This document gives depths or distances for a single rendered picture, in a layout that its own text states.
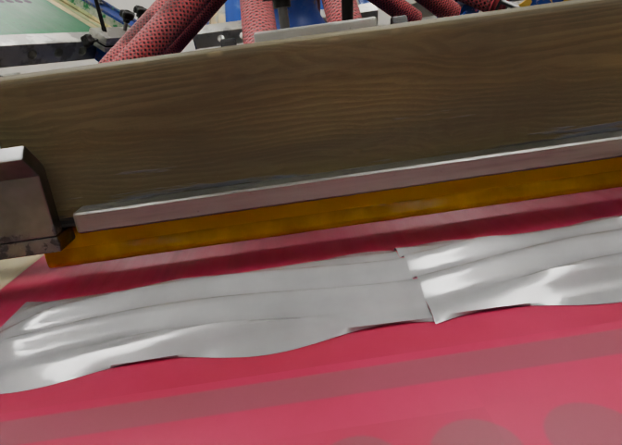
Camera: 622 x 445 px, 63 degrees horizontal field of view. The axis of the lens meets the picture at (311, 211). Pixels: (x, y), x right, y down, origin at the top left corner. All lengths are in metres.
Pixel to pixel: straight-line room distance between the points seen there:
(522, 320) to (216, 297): 0.12
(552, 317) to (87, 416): 0.16
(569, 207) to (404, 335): 0.15
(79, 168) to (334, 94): 0.13
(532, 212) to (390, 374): 0.16
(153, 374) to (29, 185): 0.12
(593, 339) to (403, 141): 0.13
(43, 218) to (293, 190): 0.12
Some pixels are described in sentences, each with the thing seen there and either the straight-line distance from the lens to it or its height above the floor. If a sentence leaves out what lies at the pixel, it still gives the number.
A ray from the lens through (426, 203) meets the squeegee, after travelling 0.28.
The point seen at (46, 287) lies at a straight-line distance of 0.30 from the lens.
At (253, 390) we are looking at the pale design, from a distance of 0.17.
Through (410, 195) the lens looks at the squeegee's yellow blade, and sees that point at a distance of 0.28.
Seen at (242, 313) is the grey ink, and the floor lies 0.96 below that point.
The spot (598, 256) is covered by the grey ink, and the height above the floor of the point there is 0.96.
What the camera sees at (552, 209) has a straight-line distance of 0.30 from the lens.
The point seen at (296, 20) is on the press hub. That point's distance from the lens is 1.05.
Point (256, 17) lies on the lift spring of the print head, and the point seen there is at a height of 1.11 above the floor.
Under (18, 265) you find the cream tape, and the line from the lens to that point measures 0.35.
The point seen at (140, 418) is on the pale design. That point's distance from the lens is 0.17.
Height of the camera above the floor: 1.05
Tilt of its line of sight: 18 degrees down
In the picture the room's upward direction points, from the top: 8 degrees counter-clockwise
